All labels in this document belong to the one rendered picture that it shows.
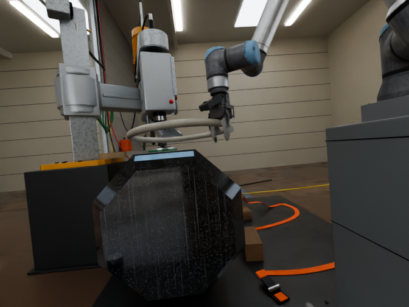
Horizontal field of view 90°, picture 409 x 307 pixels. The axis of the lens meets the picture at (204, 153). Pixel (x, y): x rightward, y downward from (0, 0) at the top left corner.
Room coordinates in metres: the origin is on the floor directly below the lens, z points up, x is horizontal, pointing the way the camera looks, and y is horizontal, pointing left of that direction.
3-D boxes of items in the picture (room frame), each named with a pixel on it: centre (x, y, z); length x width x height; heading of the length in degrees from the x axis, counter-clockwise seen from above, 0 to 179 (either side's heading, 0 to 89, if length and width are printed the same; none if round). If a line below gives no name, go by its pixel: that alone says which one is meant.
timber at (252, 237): (1.51, -0.29, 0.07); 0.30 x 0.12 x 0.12; 176
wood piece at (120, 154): (1.76, 0.78, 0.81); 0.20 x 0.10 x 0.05; 100
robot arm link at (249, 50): (0.84, -0.19, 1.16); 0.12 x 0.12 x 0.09; 64
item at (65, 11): (1.65, 1.03, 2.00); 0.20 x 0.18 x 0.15; 92
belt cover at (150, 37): (1.93, 0.43, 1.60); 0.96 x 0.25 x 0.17; 19
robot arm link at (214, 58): (0.87, -0.08, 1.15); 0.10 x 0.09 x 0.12; 64
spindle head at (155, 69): (1.68, 0.35, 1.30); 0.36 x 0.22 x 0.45; 19
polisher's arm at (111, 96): (1.93, 0.88, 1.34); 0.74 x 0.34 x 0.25; 131
